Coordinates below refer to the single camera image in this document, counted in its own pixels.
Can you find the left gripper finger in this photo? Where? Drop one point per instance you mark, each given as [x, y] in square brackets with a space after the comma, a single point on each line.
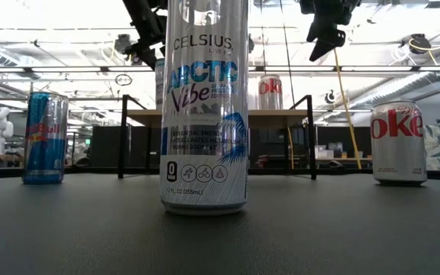
[145, 51]

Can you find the long ceiling light strip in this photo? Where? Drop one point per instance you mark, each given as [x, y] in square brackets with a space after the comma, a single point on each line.
[71, 69]

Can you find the blue silver Red Bull can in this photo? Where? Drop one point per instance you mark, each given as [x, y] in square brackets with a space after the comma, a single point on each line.
[46, 153]

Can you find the silver Diet Coke can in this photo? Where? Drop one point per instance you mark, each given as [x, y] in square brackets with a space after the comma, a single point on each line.
[270, 99]
[397, 160]

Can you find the dark grey can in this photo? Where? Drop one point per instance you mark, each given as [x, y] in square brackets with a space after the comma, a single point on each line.
[159, 88]

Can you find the dark ceiling device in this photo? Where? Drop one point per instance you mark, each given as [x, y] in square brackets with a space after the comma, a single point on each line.
[251, 44]

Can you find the black table mat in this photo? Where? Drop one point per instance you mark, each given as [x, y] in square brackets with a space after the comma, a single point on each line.
[90, 237]

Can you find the white storage box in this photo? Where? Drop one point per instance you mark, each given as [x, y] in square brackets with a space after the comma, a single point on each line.
[325, 154]

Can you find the wooden shelf black metal frame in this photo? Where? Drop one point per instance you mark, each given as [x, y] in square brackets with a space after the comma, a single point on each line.
[277, 118]

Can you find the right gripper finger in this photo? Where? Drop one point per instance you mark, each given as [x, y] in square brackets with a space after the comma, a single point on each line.
[316, 32]
[330, 42]

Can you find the black partition wall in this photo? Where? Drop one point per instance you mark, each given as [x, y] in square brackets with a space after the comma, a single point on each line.
[105, 147]

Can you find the white silver Celsius can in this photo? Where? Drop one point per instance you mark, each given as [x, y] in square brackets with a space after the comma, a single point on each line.
[204, 114]

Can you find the small black reel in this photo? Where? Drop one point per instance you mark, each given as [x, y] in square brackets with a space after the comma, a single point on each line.
[330, 97]

